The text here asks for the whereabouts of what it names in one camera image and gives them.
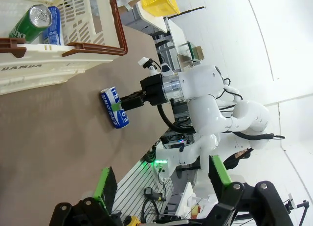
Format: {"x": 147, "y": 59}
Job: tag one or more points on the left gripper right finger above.
{"x": 227, "y": 199}

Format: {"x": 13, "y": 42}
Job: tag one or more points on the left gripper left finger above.
{"x": 108, "y": 189}

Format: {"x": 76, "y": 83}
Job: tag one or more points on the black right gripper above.
{"x": 154, "y": 89}

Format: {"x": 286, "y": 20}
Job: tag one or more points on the blue Pocari drink can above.
{"x": 53, "y": 30}
{"x": 119, "y": 120}

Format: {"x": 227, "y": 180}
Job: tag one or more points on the green drink can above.
{"x": 27, "y": 28}

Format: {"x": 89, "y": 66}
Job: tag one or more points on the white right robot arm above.
{"x": 203, "y": 81}

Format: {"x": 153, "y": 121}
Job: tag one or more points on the cream folding shopping basket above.
{"x": 73, "y": 62}

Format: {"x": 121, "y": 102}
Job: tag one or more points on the yellow plastic basket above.
{"x": 161, "y": 3}

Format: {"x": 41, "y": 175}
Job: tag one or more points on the yellow emergency stop box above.
{"x": 132, "y": 221}
{"x": 195, "y": 209}

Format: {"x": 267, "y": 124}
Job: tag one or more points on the small white grey device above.
{"x": 166, "y": 69}

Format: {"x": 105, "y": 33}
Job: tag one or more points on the white box with green light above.
{"x": 162, "y": 171}

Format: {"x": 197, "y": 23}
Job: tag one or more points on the white side table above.
{"x": 151, "y": 18}

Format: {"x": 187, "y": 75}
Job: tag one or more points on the slotted aluminium base frame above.
{"x": 132, "y": 187}

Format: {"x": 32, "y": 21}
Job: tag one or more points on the grey handheld enabling switch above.
{"x": 149, "y": 192}

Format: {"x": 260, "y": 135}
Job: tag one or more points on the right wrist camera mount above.
{"x": 149, "y": 64}

